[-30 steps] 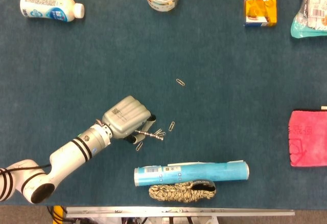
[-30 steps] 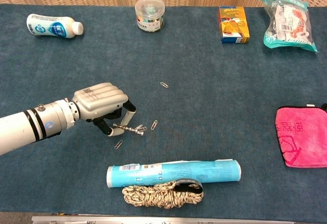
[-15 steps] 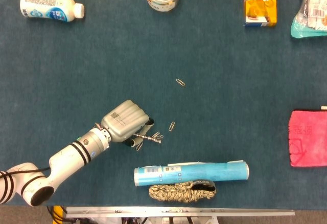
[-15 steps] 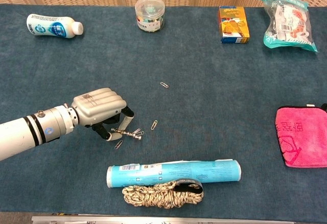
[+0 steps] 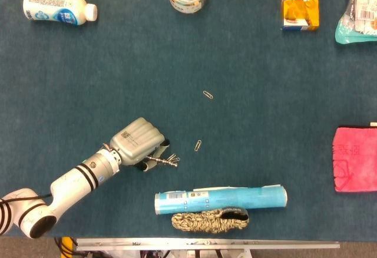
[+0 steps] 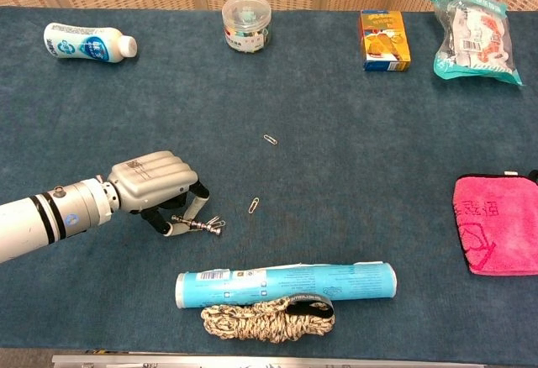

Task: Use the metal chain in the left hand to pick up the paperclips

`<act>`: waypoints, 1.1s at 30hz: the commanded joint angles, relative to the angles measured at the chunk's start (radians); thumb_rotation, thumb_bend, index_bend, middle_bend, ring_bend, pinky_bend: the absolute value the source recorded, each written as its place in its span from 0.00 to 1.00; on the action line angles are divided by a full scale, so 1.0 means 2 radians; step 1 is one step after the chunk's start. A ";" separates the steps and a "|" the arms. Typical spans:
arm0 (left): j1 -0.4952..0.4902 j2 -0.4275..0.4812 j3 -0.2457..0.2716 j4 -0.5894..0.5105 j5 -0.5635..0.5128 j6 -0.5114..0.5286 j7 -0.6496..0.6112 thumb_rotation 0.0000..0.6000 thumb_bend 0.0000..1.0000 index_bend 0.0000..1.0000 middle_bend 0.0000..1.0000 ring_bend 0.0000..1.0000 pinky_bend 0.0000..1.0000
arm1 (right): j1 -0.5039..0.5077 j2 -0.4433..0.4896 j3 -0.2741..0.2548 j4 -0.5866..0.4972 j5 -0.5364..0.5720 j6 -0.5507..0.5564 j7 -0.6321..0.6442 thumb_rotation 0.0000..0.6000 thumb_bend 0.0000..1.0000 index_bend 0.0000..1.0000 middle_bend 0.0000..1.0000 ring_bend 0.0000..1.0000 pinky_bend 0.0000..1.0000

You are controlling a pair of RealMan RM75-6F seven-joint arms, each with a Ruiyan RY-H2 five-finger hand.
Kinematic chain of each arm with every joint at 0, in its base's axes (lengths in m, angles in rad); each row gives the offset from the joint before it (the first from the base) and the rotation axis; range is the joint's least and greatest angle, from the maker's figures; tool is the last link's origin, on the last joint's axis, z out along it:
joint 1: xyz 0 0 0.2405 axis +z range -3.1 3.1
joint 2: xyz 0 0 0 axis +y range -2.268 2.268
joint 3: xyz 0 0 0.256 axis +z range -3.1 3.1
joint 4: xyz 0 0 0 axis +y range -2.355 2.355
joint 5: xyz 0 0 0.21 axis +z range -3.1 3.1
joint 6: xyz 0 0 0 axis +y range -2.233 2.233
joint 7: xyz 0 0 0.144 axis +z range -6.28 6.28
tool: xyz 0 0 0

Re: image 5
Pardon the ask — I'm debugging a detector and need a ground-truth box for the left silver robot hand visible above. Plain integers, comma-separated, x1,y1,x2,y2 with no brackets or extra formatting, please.
109,117,171,173

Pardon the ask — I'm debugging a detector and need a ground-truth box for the small metal bead bar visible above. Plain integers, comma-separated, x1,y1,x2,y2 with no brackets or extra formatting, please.
147,155,178,169

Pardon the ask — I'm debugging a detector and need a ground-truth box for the light blue rolled tube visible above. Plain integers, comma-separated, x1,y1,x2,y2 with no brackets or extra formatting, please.
154,184,288,216

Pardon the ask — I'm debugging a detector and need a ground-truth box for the teal table cloth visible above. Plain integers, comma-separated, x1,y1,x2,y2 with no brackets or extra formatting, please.
0,0,377,238

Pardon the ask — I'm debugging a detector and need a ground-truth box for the white milk bottle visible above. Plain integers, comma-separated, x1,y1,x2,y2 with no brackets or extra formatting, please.
22,0,98,27

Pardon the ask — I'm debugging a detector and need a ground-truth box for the yellow carton box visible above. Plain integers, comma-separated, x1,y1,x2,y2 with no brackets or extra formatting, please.
280,0,320,32

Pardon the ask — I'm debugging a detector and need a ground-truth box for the pink towel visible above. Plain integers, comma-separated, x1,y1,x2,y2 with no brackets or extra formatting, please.
332,127,377,193

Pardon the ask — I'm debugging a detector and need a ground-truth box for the teal snack bag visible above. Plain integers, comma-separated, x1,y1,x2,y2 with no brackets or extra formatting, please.
335,0,377,45

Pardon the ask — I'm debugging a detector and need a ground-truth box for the braided beige rope bundle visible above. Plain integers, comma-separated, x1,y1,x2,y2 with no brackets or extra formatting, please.
171,207,250,234

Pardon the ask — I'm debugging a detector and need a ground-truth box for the black rope strap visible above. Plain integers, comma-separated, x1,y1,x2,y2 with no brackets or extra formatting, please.
219,207,250,222

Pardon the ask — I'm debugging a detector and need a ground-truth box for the aluminium frame rail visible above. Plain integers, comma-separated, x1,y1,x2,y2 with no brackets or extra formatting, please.
75,238,341,252

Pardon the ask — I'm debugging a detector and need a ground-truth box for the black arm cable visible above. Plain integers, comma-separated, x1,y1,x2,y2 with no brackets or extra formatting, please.
0,192,52,206

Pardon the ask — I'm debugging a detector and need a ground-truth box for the yellow black cable bundle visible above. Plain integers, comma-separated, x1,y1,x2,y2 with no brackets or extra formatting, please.
54,236,78,258

